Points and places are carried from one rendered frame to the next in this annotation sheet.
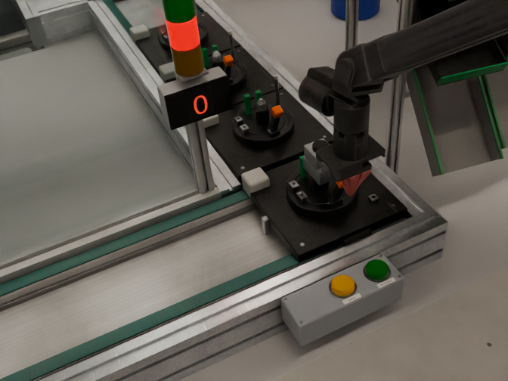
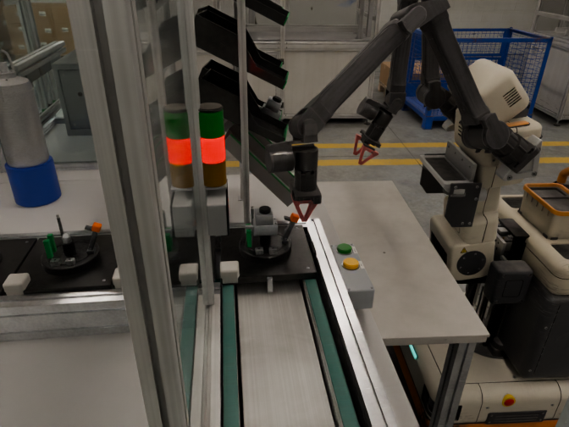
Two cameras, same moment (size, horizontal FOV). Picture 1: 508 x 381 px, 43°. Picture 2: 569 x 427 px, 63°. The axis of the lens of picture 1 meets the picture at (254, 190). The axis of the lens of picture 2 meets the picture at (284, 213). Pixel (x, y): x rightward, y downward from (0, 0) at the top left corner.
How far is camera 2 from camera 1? 1.08 m
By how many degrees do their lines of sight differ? 61
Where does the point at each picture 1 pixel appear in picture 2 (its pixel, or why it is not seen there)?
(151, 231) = (230, 346)
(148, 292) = (290, 372)
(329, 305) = (362, 274)
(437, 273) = not seen: hidden behind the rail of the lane
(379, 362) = (383, 291)
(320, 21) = (27, 214)
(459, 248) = not seen: hidden behind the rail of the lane
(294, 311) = (361, 288)
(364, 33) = (75, 203)
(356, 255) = (327, 253)
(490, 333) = (377, 250)
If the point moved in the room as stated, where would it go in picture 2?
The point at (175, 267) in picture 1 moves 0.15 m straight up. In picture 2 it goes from (270, 349) to (270, 294)
